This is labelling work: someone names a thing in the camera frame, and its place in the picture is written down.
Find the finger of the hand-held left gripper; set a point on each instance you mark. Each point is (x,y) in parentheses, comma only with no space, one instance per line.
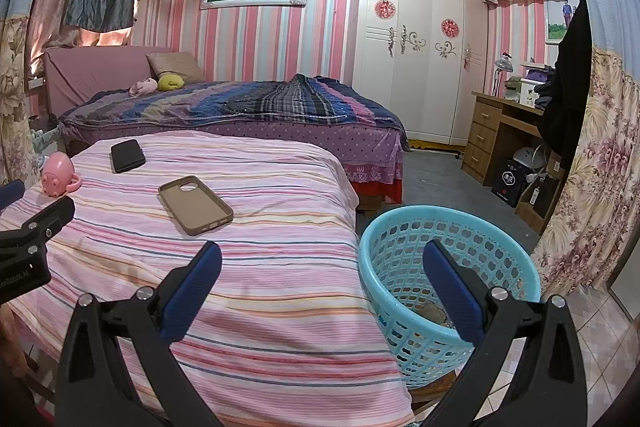
(47,219)
(11,194)

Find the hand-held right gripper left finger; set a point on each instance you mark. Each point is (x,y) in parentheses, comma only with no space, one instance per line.
(192,292)

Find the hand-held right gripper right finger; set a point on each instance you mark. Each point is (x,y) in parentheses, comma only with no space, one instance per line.
(452,292)

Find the brown paper ball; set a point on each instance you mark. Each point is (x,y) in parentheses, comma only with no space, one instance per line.
(432,309)

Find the blue plastic basket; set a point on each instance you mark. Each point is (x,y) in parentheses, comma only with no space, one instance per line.
(400,257)

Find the pink pig cup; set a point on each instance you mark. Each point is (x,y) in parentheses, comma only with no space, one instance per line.
(55,174)

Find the brown phone case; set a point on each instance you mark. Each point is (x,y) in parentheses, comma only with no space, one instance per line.
(200,212)

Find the pink striped table cloth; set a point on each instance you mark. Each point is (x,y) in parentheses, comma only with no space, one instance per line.
(275,307)

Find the brown cardboard box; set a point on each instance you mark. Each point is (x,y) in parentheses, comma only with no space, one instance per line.
(525,212)

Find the floral curtain with blue top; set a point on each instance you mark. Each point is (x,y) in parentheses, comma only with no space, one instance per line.
(600,157)
(12,82)

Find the black paper bag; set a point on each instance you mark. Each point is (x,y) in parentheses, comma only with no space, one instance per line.
(510,182)

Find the bed with pink headboard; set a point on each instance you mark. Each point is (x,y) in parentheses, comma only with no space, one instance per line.
(85,72)

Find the pink plush toy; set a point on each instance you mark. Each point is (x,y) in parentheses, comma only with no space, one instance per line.
(142,87)

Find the wooden desk with drawers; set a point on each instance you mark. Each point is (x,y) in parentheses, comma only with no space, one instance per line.
(482,117)

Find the yellow plush toy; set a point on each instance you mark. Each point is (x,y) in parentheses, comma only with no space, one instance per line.
(170,82)

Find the striped purple quilt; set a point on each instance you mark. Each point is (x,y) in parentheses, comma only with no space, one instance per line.
(250,102)

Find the beige pillow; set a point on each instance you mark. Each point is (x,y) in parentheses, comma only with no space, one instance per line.
(175,64)

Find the white wardrobe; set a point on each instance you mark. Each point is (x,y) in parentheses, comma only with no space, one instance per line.
(420,92)

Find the white box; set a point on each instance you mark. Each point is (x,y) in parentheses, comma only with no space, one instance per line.
(531,93)

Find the desk lamp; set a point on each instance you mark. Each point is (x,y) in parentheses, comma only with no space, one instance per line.
(502,64)

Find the purple box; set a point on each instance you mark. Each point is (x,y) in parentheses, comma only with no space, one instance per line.
(536,72)

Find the black hanging coat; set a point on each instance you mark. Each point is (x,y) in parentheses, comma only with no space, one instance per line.
(570,82)

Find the red round decal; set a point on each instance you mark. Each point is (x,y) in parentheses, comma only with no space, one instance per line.
(385,9)
(450,28)

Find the small framed photo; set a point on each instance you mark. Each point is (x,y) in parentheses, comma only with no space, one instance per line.
(559,19)

